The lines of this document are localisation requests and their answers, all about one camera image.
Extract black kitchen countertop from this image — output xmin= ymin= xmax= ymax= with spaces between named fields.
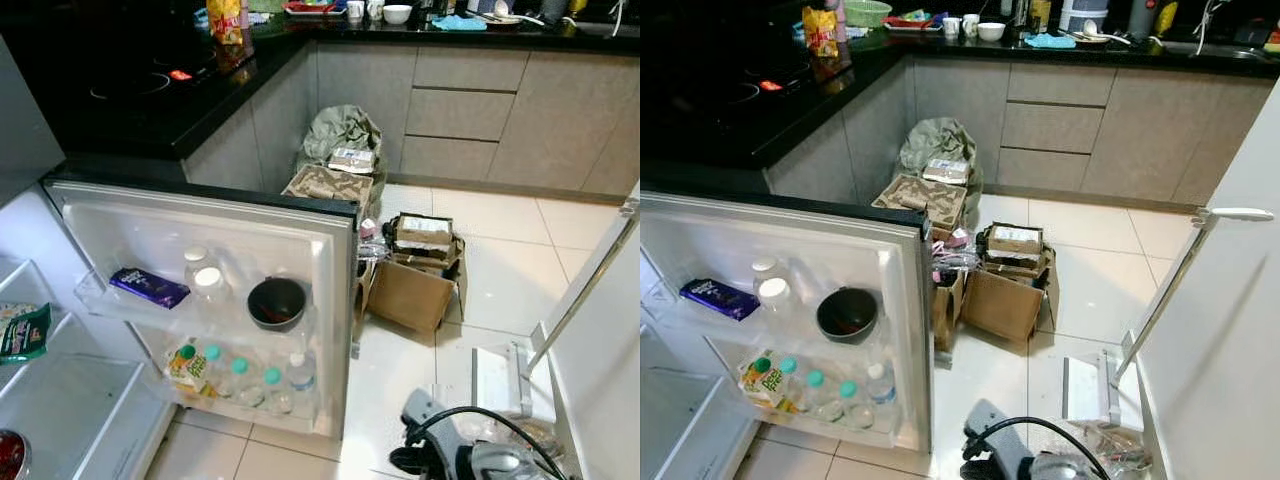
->
xmin=640 ymin=0 xmax=1280 ymax=171
xmin=20 ymin=0 xmax=641 ymax=166

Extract purple chocolate bar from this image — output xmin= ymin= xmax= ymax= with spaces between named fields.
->
xmin=108 ymin=267 xmax=191 ymax=309
xmin=680 ymin=278 xmax=761 ymax=322

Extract pink straps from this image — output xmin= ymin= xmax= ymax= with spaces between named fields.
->
xmin=932 ymin=228 xmax=986 ymax=286
xmin=357 ymin=218 xmax=393 ymax=263

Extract large open cardboard box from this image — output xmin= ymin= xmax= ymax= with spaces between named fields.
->
xmin=362 ymin=235 xmax=468 ymax=334
xmin=935 ymin=245 xmax=1061 ymax=346

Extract grey base cabinets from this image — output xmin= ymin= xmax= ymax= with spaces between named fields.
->
xmin=765 ymin=55 xmax=1271 ymax=211
xmin=185 ymin=40 xmax=641 ymax=201

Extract green snack packet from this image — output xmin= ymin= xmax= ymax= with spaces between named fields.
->
xmin=0 ymin=303 xmax=51 ymax=366

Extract water bottle green cap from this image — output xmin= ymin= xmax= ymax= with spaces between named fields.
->
xmin=228 ymin=357 xmax=259 ymax=406
xmin=200 ymin=344 xmax=229 ymax=399
xmin=800 ymin=370 xmax=831 ymax=419
xmin=258 ymin=367 xmax=293 ymax=416
xmin=833 ymin=380 xmax=866 ymax=429
xmin=775 ymin=357 xmax=801 ymax=411

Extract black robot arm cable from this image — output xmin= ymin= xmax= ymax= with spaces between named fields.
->
xmin=975 ymin=415 xmax=1113 ymax=480
xmin=408 ymin=405 xmax=568 ymax=480

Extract grey drawer front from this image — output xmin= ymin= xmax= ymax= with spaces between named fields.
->
xmin=1001 ymin=102 xmax=1106 ymax=154
xmin=1007 ymin=62 xmax=1118 ymax=108
xmin=405 ymin=88 xmax=517 ymax=142
xmin=997 ymin=148 xmax=1091 ymax=193
xmin=413 ymin=45 xmax=531 ymax=93
xmin=400 ymin=135 xmax=499 ymax=184

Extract water bottle blue label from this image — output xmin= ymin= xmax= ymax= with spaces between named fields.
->
xmin=287 ymin=352 xmax=319 ymax=416
xmin=863 ymin=363 xmax=898 ymax=426

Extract brown pulp packing tray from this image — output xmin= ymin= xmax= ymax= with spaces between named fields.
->
xmin=872 ymin=173 xmax=968 ymax=231
xmin=282 ymin=163 xmax=376 ymax=213

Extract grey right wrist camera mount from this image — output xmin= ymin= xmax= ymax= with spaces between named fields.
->
xmin=965 ymin=400 xmax=1031 ymax=463
xmin=403 ymin=388 xmax=469 ymax=451

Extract black induction hob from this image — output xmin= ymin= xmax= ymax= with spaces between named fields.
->
xmin=85 ymin=35 xmax=251 ymax=106
xmin=660 ymin=50 xmax=831 ymax=116

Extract open mini fridge door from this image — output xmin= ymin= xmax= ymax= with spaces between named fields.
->
xmin=640 ymin=188 xmax=936 ymax=456
xmin=45 ymin=172 xmax=363 ymax=443

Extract white mini fridge cabinet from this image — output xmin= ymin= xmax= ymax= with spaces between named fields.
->
xmin=640 ymin=255 xmax=766 ymax=480
xmin=0 ymin=185 xmax=179 ymax=480

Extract steel bowl with red food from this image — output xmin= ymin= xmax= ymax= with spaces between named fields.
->
xmin=0 ymin=430 xmax=31 ymax=480

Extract white door panel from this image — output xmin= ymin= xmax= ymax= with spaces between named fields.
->
xmin=540 ymin=185 xmax=641 ymax=480
xmin=1120 ymin=80 xmax=1280 ymax=480

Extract small labelled cardboard box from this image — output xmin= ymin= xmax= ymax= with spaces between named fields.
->
xmin=328 ymin=147 xmax=377 ymax=176
xmin=922 ymin=157 xmax=971 ymax=186

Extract yellow snack bag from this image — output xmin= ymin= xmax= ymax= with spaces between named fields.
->
xmin=803 ymin=7 xmax=841 ymax=58
xmin=207 ymin=0 xmax=246 ymax=46

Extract green garbage bag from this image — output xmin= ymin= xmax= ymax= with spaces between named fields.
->
xmin=297 ymin=105 xmax=386 ymax=201
xmin=895 ymin=117 xmax=986 ymax=216

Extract white metal bracket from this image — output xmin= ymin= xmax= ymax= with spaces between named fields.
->
xmin=1062 ymin=332 xmax=1136 ymax=429
xmin=472 ymin=322 xmax=549 ymax=419

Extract black cup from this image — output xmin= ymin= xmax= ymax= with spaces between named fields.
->
xmin=815 ymin=287 xmax=880 ymax=344
xmin=246 ymin=277 xmax=309 ymax=332

